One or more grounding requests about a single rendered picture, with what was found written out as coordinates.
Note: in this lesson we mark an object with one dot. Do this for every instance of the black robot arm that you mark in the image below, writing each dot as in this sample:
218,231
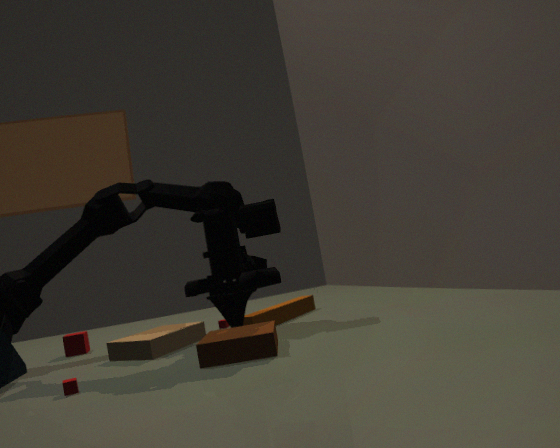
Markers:
217,204

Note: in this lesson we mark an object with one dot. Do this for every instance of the orange bar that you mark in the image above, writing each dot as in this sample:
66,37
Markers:
281,312

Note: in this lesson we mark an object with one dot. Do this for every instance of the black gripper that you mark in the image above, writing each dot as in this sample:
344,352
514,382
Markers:
230,298

